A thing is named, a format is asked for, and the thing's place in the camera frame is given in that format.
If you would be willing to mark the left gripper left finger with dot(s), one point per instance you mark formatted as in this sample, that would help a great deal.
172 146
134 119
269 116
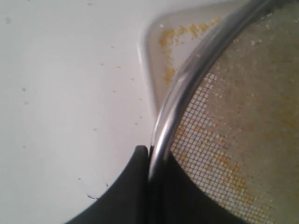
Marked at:
125 200

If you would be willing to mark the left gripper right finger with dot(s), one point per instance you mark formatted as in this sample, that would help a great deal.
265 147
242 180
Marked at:
173 198

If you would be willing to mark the pile of yellow grains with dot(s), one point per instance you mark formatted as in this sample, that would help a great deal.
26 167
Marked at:
252 165

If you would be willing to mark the round stainless steel sieve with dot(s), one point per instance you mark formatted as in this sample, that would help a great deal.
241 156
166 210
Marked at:
183 124

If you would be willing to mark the yellow fine sieved grains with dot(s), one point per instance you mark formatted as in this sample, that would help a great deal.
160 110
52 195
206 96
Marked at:
177 43

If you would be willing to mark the white rectangular plastic tray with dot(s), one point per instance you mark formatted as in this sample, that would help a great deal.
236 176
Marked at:
150 56

